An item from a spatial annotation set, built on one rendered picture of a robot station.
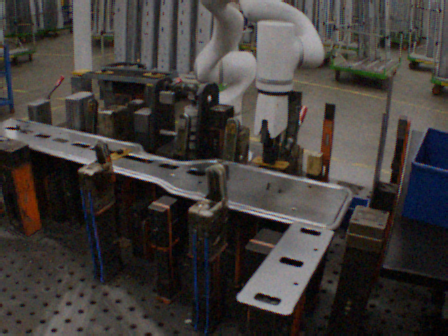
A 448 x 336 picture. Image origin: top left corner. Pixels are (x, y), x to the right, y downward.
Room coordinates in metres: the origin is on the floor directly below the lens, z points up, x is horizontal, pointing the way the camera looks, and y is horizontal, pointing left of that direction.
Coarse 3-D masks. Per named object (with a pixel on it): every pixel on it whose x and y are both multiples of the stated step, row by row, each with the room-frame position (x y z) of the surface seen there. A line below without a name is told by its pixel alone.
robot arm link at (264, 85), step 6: (258, 78) 0.95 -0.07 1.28; (258, 84) 0.94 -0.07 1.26; (264, 84) 0.93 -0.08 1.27; (270, 84) 0.92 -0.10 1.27; (276, 84) 0.92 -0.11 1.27; (282, 84) 0.92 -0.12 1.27; (288, 84) 0.93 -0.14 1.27; (264, 90) 0.93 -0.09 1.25; (270, 90) 0.92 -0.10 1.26; (276, 90) 0.92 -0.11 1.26; (282, 90) 0.92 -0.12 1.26; (288, 90) 0.93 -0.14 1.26
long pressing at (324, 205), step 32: (0, 128) 1.43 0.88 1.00; (32, 128) 1.42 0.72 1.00; (64, 128) 1.40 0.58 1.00; (128, 160) 1.12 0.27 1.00; (160, 160) 1.13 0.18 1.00; (224, 160) 1.13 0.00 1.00; (192, 192) 0.94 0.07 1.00; (256, 192) 0.94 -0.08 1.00; (288, 192) 0.95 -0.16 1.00; (320, 192) 0.95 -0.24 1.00; (288, 224) 0.81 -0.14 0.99; (320, 224) 0.80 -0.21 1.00
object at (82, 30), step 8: (80, 0) 4.81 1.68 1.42; (88, 0) 4.91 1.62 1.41; (80, 8) 4.81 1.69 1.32; (88, 8) 4.91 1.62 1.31; (80, 16) 4.81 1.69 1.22; (88, 16) 4.91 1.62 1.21; (80, 24) 4.81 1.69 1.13; (88, 24) 4.91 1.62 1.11; (80, 32) 4.82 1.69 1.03; (88, 32) 4.90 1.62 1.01; (80, 40) 4.82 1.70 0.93; (88, 40) 4.90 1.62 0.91; (80, 48) 4.82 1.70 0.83; (88, 48) 4.90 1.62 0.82; (80, 56) 4.82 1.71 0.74; (88, 56) 4.90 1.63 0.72; (80, 64) 4.83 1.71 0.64; (88, 64) 4.89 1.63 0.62
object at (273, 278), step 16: (304, 224) 0.79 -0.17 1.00; (288, 240) 0.73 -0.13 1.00; (304, 240) 0.73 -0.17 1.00; (320, 240) 0.73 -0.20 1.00; (272, 256) 0.68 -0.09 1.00; (288, 256) 0.68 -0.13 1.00; (304, 256) 0.67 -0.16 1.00; (320, 256) 0.67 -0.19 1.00; (256, 272) 0.63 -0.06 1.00; (272, 272) 0.62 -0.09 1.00; (288, 272) 0.62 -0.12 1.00; (304, 272) 0.62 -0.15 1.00; (256, 288) 0.58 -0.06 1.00; (272, 288) 0.58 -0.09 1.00; (288, 288) 0.58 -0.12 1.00; (304, 288) 0.58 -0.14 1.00; (256, 304) 0.54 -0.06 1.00; (288, 304) 0.53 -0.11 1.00
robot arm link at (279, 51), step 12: (264, 24) 0.93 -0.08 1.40; (276, 24) 0.92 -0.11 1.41; (288, 24) 0.93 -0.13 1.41; (264, 36) 0.93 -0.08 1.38; (276, 36) 0.92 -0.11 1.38; (288, 36) 0.93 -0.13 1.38; (264, 48) 0.93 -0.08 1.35; (276, 48) 0.92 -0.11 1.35; (288, 48) 0.93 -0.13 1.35; (300, 48) 0.94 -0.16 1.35; (264, 60) 0.93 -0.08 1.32; (276, 60) 0.92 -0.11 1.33; (288, 60) 0.93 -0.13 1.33; (300, 60) 0.94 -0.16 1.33; (264, 72) 0.93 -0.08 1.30; (276, 72) 0.92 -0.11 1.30; (288, 72) 0.93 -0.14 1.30
